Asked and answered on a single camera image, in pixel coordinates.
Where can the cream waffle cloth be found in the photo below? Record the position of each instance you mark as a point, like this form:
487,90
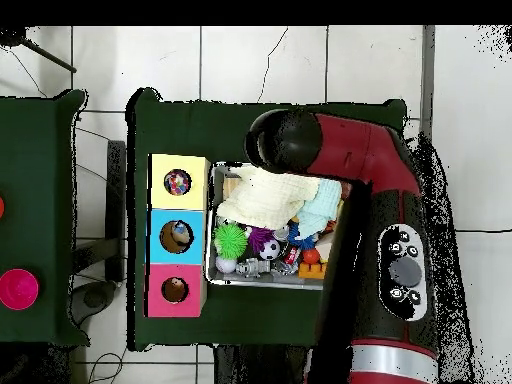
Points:
268,200

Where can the green spiky ball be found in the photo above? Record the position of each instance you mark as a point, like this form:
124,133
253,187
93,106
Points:
230,240

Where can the mint waffle cloth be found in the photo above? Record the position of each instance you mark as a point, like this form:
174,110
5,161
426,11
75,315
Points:
320,208

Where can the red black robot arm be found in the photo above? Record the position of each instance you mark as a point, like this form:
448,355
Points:
384,240

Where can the shallow clear mesh bin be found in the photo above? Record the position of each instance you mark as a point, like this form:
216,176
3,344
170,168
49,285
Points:
212,276

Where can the wooden box with three holes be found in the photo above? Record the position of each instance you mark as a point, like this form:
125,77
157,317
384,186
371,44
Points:
176,272

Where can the purple spiky ball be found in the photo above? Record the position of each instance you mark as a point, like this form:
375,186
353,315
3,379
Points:
258,238

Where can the small soccer ball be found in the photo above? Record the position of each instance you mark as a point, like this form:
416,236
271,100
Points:
270,249

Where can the blue spiky ball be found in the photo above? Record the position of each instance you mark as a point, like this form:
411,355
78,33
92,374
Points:
300,236

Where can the grey toy robot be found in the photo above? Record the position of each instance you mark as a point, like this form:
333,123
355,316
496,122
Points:
252,268

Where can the white baseball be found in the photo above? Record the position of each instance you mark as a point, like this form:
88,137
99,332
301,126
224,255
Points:
226,264

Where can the orange toy brick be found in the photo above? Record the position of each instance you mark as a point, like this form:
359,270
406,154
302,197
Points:
312,270

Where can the grey round base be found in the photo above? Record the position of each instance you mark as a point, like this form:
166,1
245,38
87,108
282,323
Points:
94,302

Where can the green cloth side table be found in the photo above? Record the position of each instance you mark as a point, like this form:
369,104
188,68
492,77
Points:
36,160

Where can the pink round disc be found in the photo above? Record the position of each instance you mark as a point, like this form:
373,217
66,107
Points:
18,290

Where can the black stand pole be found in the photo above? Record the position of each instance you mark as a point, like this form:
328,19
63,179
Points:
10,37

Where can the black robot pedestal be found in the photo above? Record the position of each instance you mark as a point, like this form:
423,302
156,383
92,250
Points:
256,368

